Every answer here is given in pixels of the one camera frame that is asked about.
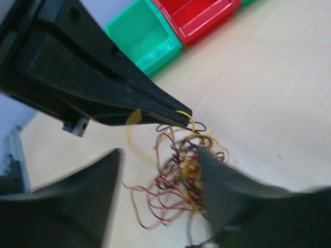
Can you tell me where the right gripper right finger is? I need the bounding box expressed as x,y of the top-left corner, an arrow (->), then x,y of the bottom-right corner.
198,147 -> 330,247

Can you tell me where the near green bin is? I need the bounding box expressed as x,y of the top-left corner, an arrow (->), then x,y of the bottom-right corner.
104,0 -> 183,76

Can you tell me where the yellow cable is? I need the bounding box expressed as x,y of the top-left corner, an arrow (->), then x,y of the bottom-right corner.
125,108 -> 161,171

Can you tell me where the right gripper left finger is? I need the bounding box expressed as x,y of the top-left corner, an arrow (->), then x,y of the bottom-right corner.
1,149 -> 122,247

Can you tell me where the far green bin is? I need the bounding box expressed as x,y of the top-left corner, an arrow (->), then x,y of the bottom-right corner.
241,0 -> 257,6

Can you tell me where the green bin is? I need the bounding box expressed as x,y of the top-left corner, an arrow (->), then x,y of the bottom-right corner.
104,0 -> 183,76
241,0 -> 257,6

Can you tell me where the red bin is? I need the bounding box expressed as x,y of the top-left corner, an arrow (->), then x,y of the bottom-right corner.
153,0 -> 242,45

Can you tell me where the cable bundle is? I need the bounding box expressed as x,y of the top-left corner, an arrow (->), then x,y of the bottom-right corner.
123,113 -> 230,248

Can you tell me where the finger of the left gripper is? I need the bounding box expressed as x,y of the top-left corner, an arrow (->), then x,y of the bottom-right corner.
1,1 -> 192,129

